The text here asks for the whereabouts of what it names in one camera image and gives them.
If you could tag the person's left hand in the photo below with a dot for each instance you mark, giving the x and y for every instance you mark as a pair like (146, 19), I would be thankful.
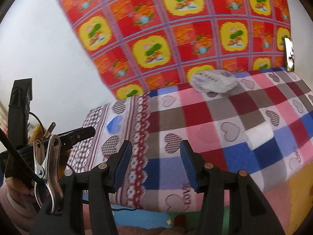
(17, 187)

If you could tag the checkered heart blanket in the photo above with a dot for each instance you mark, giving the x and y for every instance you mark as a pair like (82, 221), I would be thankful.
(195, 117)

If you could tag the red floral wall cloth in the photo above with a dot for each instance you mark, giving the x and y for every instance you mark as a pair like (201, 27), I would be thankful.
(171, 29)

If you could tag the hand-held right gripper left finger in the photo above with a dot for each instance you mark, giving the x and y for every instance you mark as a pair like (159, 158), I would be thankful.
(122, 166)

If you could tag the white towel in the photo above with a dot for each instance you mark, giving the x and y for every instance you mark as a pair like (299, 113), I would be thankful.
(259, 135)

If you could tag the smartphone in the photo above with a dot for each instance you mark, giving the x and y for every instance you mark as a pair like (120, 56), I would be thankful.
(290, 53)

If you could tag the person's left forearm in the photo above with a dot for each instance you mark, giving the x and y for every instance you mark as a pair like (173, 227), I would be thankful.
(14, 213)

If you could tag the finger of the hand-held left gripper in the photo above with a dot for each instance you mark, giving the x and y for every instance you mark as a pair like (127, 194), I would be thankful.
(80, 134)

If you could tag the brown cardboard box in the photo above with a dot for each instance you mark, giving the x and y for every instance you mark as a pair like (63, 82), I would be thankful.
(39, 129)

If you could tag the colourful foam floor mat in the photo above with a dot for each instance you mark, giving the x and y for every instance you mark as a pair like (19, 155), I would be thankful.
(281, 195)

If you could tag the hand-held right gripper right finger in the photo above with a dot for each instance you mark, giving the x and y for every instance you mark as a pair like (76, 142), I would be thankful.
(189, 166)

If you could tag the white blue-printed plastic bag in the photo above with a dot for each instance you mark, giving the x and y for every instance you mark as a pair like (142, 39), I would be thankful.
(212, 82)

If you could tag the metal spring clip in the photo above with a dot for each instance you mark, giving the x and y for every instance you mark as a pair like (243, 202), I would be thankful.
(50, 129)
(52, 166)

